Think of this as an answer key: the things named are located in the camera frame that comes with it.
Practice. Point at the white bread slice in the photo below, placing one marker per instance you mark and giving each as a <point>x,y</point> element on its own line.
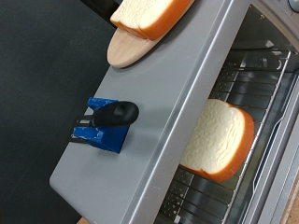
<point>146,15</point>
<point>218,137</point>

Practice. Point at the silver toaster oven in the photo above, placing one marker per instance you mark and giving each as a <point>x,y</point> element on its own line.
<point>149,93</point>

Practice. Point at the round wooden plate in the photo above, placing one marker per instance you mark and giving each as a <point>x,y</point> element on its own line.
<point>124,49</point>

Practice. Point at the metal spatula blue grip block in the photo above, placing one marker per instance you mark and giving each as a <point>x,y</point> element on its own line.
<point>109,140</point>

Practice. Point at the silver oven knob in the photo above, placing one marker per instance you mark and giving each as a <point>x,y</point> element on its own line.
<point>294,3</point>

